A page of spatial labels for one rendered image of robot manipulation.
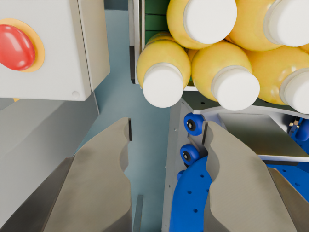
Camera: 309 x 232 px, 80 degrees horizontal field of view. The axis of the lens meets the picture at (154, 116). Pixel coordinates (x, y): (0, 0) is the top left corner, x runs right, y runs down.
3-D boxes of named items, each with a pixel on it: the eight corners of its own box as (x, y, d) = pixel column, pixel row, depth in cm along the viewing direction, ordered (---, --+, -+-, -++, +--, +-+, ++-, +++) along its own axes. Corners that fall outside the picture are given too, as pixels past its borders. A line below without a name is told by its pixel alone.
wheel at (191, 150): (192, 171, 37) (199, 167, 39) (195, 154, 35) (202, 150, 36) (177, 158, 41) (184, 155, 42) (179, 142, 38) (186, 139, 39)
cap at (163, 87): (156, 107, 20) (155, 116, 19) (136, 78, 19) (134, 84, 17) (188, 91, 19) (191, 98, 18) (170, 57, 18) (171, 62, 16)
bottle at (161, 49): (157, 76, 37) (151, 125, 21) (138, 44, 35) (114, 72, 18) (189, 58, 35) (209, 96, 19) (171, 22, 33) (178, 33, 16)
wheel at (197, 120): (197, 141, 34) (204, 137, 35) (200, 120, 32) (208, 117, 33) (180, 130, 37) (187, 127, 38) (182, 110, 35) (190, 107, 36)
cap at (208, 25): (237, 29, 16) (244, 31, 15) (194, 49, 17) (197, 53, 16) (224, -21, 15) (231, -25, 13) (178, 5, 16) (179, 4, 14)
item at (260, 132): (215, 122, 39) (236, 166, 28) (218, 112, 37) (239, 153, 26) (264, 124, 38) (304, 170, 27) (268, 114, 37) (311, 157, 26)
